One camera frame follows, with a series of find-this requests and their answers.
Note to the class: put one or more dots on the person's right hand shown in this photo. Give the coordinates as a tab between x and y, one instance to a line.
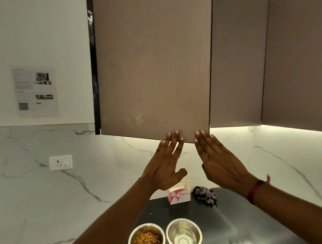
224	168

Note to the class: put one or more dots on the person's left hand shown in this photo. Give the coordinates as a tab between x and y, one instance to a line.
163	171

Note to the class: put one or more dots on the steel bowl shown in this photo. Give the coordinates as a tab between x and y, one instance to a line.
183	223
132	233

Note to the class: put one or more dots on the person's left forearm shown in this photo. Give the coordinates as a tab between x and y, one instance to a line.
115	218

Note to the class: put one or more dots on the red and white tissue box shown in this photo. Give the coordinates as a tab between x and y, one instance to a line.
179	196

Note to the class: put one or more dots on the dark checked cloth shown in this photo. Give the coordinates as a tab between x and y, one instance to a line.
205	196

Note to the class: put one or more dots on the red wrist band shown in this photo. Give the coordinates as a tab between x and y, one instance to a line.
252	192

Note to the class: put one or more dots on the printed paper sheet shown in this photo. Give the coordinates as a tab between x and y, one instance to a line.
35	91

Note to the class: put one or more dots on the white wall socket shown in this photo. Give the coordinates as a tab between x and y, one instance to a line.
60	163

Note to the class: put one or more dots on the brown wall cabinet door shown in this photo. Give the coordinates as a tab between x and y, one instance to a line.
237	62
294	62

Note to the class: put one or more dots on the grey wall cabinet body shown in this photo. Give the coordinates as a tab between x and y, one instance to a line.
94	75

